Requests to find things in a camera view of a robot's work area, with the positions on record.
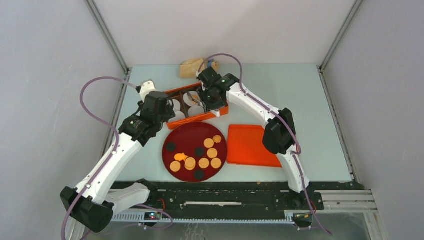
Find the orange box lid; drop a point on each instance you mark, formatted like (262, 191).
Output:
(245, 147)

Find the orange compartment cookie box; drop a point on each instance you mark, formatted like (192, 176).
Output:
(187, 106)

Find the dark round cookie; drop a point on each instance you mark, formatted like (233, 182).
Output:
(199, 151)

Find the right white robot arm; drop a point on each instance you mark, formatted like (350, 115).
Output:
(279, 130)

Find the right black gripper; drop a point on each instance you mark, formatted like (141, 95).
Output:
(210, 108)

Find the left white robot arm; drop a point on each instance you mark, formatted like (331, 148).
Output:
(91, 203)

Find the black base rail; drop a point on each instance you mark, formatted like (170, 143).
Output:
(231, 200)

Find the beige cloth doll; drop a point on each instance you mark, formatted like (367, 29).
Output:
(189, 68)

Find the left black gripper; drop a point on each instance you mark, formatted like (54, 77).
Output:
(169, 112)

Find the metal serving tongs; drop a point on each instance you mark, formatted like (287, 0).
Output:
(209, 103)

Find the dark red round plate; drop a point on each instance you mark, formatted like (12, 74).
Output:
(185, 139)

